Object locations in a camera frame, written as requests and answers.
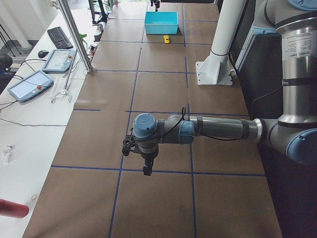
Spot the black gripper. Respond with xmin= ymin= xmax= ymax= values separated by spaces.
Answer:
xmin=143 ymin=158 xmax=154 ymax=176
xmin=150 ymin=0 xmax=160 ymax=12

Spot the yellow beetle toy car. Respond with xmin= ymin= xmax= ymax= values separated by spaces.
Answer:
xmin=163 ymin=35 xmax=170 ymax=44

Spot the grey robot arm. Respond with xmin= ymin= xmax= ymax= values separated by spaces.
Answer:
xmin=122 ymin=0 xmax=317 ymax=176

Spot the light blue plastic bin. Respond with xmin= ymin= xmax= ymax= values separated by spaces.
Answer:
xmin=144 ymin=11 xmax=179 ymax=35

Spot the black computer keyboard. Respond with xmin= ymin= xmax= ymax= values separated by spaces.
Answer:
xmin=47 ymin=27 xmax=73 ymax=49

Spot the white grabber claw tool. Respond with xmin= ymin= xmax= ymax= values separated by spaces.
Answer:
xmin=50 ymin=53 xmax=75 ymax=104

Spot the far teach pendant tablet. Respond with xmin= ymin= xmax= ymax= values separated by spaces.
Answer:
xmin=42 ymin=49 xmax=75 ymax=73

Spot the teach pendant tablet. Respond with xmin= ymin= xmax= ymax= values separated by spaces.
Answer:
xmin=8 ymin=70 xmax=53 ymax=103
xmin=42 ymin=49 xmax=75 ymax=73

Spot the black computer mouse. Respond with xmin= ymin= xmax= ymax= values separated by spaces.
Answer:
xmin=38 ymin=50 xmax=49 ymax=59

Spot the crumpled white paper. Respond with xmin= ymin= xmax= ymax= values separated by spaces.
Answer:
xmin=0 ymin=145 xmax=15 ymax=165

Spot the near teach pendant tablet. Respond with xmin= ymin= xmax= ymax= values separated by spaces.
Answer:
xmin=8 ymin=70 xmax=53 ymax=103

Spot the red cylinder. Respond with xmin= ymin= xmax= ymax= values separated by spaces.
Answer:
xmin=0 ymin=199 xmax=29 ymax=219

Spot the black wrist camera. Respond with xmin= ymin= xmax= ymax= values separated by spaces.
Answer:
xmin=122 ymin=135 xmax=136 ymax=156

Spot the white pedestal mount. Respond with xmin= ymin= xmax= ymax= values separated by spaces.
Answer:
xmin=196 ymin=0 xmax=246 ymax=86

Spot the aluminium frame post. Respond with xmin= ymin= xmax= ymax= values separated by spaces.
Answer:
xmin=56 ymin=0 xmax=93 ymax=73

